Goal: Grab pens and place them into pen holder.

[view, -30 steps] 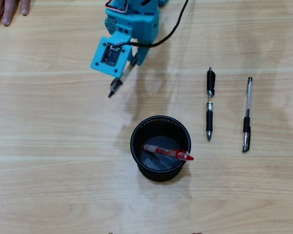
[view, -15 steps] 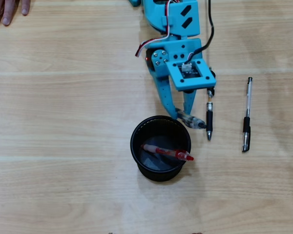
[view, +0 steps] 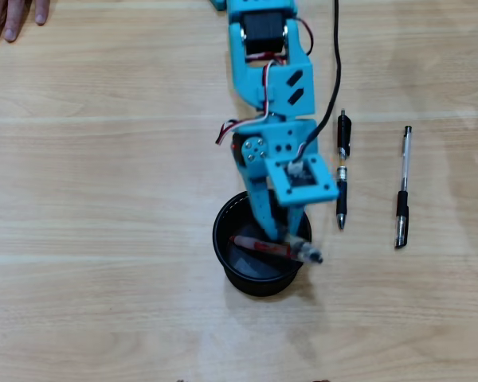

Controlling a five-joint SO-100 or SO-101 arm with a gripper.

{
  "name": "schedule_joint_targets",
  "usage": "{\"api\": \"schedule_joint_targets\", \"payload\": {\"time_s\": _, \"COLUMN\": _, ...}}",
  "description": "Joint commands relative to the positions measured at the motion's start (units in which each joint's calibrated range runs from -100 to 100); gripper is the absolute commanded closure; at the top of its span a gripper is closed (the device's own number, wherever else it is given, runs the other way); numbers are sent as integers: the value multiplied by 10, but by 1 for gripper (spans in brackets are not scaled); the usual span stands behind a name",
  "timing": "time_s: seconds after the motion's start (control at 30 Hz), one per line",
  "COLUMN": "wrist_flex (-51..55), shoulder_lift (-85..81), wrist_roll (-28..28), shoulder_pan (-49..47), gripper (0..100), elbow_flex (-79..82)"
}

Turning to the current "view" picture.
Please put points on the slim clear black-capped pen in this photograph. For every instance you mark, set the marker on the slim clear black-capped pen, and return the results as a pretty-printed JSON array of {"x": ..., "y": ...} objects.
[{"x": 402, "y": 207}]

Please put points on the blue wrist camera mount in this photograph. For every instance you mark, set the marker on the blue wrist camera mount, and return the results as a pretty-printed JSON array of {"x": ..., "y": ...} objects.
[{"x": 279, "y": 187}]

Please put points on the grey grip clear pen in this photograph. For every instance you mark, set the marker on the grey grip clear pen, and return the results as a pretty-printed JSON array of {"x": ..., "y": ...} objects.
[{"x": 308, "y": 254}]

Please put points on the thick black retractable pen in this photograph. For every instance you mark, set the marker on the thick black retractable pen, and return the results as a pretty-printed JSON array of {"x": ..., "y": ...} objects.
[{"x": 341, "y": 191}]

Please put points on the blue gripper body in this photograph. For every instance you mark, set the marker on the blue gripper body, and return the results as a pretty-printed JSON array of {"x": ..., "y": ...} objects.
[{"x": 284, "y": 140}]

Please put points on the person's right hand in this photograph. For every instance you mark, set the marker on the person's right hand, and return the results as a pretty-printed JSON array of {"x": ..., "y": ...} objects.
[{"x": 8, "y": 16}]

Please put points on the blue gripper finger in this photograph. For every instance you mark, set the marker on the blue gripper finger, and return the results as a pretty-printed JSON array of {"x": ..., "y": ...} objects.
[
  {"x": 263, "y": 203},
  {"x": 296, "y": 223}
]

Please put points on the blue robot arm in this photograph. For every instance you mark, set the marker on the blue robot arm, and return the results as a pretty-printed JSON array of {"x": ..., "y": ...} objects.
[{"x": 247, "y": 79}]

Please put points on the black mesh pen holder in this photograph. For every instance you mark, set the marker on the black mesh pen holder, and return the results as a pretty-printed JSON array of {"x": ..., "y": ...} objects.
[{"x": 243, "y": 274}]

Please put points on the red clear pen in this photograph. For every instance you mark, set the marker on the red clear pen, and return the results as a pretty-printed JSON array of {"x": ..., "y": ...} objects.
[{"x": 259, "y": 244}]

